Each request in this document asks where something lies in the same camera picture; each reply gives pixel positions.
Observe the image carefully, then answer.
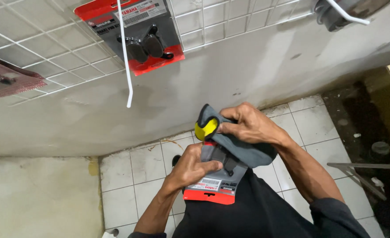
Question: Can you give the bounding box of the person's right hand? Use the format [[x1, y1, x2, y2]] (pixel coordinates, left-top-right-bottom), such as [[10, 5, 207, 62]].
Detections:
[[217, 102, 289, 146]]

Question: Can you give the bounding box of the person's left hand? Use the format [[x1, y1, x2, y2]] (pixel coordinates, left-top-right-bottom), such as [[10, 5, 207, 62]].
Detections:
[[168, 143, 223, 190]]

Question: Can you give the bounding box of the grey and yellow cleaning cloth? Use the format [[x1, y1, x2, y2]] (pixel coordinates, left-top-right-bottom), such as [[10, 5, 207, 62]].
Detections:
[[194, 103, 278, 169]]

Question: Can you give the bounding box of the red grey brake pad packet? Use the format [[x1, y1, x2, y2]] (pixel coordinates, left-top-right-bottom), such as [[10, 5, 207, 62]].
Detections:
[[183, 141, 248, 205]]

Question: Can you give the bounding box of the person's black shirt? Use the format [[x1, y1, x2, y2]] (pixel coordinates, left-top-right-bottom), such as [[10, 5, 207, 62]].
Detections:
[[128, 168, 371, 238]]

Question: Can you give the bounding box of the white metal display hook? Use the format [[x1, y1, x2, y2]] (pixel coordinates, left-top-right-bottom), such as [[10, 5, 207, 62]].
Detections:
[[116, 0, 134, 108], [325, 0, 371, 26]]

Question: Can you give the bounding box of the hanging red brake pad packet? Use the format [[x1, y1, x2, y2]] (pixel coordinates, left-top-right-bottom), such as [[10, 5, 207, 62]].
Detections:
[[73, 0, 186, 77]]

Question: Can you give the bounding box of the grey packet on hook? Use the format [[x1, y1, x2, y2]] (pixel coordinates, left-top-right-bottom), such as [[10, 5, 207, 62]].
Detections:
[[314, 0, 390, 32]]

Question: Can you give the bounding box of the dark red packet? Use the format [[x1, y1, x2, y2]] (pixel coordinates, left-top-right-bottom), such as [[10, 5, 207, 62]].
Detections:
[[0, 51, 47, 101]]

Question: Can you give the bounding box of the grey metal frame stand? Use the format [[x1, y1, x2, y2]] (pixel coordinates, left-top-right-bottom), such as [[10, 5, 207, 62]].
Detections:
[[327, 144, 390, 201]]

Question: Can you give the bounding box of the white wire grid panel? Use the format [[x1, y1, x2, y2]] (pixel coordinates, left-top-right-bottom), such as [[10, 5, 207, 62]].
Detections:
[[0, 0, 318, 108]]

